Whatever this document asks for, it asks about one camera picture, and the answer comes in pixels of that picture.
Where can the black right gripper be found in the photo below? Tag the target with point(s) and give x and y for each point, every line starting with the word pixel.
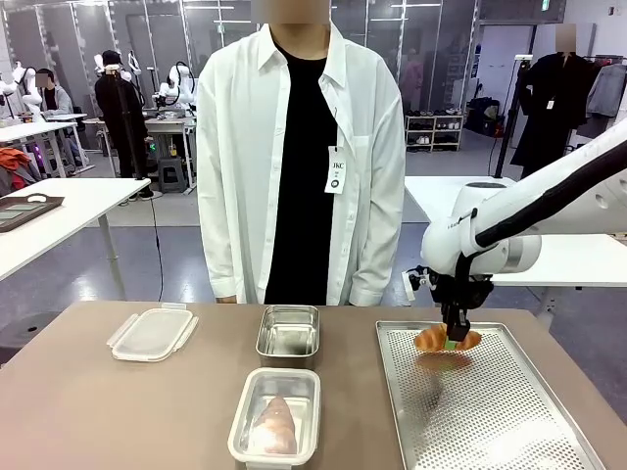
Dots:
pixel 470 291

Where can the golden croissant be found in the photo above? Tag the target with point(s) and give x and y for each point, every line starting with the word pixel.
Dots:
pixel 428 339
pixel 276 426

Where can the clear plastic clip lid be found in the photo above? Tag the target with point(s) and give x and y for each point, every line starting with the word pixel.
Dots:
pixel 267 387
pixel 152 333

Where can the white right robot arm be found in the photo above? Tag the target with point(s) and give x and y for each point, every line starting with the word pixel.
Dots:
pixel 450 245

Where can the person's right forearm white sleeve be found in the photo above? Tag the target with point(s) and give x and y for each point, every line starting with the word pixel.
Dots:
pixel 223 245

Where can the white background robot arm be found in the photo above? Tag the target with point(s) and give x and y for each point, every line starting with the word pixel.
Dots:
pixel 176 85
pixel 27 85

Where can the person's left forearm white sleeve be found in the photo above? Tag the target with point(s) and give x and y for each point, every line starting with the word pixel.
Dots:
pixel 379 254

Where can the steel container with dark stain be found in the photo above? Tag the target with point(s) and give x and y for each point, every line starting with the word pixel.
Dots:
pixel 288 338

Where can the clean steel container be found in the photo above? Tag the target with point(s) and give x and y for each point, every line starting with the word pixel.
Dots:
pixel 313 440

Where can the person's right hand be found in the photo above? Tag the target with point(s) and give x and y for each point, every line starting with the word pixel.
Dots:
pixel 226 298

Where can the perforated metal baking tray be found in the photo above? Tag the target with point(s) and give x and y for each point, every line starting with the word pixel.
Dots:
pixel 490 421

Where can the wooden shoe rack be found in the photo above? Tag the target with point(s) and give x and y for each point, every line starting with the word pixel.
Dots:
pixel 433 132

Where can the white clothing tag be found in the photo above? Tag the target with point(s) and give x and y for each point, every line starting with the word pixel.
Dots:
pixel 335 170

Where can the black bag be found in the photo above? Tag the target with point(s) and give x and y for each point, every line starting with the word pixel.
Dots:
pixel 485 115

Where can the black light stand pole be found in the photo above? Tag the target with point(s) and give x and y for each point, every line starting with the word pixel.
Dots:
pixel 507 117

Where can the figure in black coat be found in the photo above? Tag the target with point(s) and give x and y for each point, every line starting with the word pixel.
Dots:
pixel 553 112

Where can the person in white shirt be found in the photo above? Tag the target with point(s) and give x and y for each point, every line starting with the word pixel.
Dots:
pixel 235 147

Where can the grey hanging jacket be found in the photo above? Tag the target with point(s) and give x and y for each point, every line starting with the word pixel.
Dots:
pixel 607 90

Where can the grey step stool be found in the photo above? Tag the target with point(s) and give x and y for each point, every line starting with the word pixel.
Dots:
pixel 172 175

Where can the grey background work table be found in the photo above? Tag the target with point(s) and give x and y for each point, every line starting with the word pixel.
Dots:
pixel 166 125

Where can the white table with brown tray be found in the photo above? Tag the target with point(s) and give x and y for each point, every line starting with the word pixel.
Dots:
pixel 98 196

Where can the person in black with cap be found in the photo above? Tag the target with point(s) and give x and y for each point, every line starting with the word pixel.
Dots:
pixel 115 108

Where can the brown serving tray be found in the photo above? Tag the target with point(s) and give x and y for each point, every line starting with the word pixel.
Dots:
pixel 29 208

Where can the seated person grey top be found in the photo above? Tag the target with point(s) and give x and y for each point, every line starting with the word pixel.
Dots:
pixel 55 100

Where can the white background work table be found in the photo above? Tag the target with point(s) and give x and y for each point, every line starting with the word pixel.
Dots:
pixel 34 131

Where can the orange cloth pile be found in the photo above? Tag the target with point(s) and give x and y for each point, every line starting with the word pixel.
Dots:
pixel 14 161

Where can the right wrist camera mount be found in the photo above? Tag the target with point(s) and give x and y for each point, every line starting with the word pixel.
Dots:
pixel 409 286

